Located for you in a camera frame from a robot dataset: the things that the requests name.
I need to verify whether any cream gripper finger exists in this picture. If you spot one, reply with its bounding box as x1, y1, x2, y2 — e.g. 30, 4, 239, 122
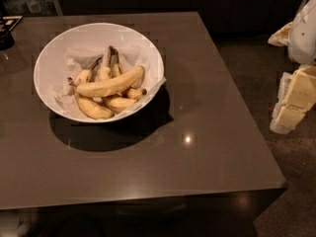
270, 103, 305, 134

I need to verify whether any back left yellow banana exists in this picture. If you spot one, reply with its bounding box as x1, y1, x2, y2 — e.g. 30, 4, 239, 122
74, 58, 101, 85

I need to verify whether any white bowl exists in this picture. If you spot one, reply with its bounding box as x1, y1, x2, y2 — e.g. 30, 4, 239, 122
34, 23, 162, 123

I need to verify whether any shelf with bottles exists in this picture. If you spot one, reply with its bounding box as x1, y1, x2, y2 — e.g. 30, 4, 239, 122
0, 0, 62, 17

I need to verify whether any dark object on table corner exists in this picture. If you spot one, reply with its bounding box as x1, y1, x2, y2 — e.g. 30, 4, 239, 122
0, 16, 22, 50

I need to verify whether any small right yellow banana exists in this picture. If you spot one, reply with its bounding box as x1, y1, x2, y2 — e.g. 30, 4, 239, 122
124, 87, 147, 100

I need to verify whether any front middle yellow banana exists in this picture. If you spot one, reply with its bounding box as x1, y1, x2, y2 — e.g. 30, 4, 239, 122
103, 95, 136, 114

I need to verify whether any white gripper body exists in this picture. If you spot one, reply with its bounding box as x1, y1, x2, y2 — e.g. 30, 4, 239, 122
281, 65, 316, 113

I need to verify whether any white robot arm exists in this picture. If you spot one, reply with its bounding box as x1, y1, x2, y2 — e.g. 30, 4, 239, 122
268, 0, 316, 134

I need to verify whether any back middle yellow banana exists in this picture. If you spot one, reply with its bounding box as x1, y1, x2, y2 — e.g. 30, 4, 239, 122
97, 45, 115, 81

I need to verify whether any front left yellow banana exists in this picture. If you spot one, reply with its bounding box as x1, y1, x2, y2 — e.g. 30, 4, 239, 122
75, 93, 115, 119

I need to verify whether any long yellow banana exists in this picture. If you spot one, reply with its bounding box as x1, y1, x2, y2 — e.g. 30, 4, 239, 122
68, 66, 145, 98

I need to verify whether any white paper liner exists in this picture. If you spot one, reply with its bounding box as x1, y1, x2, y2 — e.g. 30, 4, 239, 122
53, 45, 165, 121

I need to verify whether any back right yellow banana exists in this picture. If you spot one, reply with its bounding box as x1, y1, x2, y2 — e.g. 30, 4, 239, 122
112, 49, 123, 77

